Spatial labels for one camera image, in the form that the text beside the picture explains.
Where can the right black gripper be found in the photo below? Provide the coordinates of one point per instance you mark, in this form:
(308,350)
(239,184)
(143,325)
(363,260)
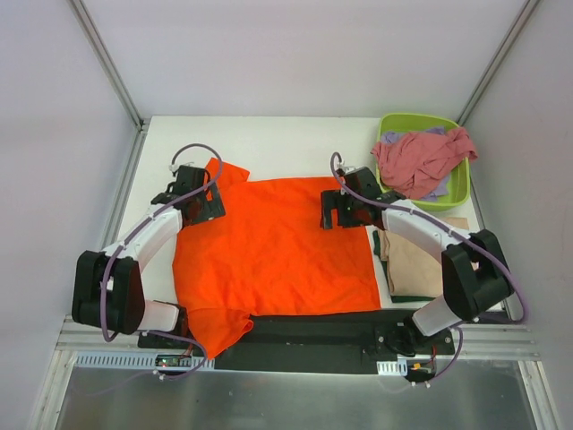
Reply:
(329,209)

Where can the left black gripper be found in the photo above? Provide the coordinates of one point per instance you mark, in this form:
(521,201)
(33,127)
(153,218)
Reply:
(213,204)

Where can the orange t shirt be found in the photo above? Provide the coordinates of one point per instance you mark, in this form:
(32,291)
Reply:
(268,255)

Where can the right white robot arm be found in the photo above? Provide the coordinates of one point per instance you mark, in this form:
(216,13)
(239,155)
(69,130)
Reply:
(474,275)

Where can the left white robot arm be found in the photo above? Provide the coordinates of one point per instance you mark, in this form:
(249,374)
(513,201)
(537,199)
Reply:
(108,291)

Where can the folded dark green t shirt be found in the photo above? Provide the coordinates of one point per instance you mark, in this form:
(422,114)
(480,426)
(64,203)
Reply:
(378,244)

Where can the pink t shirt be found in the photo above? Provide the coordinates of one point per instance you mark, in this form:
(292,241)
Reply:
(458,146)

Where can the folded beige t shirt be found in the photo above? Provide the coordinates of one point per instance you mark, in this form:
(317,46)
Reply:
(416,269)

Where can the lavender t shirt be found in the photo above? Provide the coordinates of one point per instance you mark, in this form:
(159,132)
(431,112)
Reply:
(436,192)

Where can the green plastic basin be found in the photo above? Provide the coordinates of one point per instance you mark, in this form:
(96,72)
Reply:
(459,184)

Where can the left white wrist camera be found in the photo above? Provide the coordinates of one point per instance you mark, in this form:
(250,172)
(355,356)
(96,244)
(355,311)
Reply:
(173,168)

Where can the left aluminium table rail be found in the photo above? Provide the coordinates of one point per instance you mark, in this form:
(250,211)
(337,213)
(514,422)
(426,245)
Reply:
(121,195)

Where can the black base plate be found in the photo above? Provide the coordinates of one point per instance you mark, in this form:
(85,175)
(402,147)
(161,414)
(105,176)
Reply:
(329,344)

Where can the left white cable duct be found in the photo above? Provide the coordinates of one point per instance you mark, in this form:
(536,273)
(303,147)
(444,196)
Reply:
(142,361)

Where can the white cable duct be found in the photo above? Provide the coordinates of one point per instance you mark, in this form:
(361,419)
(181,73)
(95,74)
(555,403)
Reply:
(392,368)
(142,361)

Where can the right white cable duct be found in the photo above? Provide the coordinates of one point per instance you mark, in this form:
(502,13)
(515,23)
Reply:
(392,368)

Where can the left aluminium frame post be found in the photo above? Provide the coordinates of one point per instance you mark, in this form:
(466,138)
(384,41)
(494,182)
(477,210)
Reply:
(99,48)

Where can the aluminium frame post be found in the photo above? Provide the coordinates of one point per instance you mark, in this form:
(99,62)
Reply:
(516,28)
(99,48)

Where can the right aluminium frame post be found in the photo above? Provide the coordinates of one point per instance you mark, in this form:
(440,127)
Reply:
(516,28)

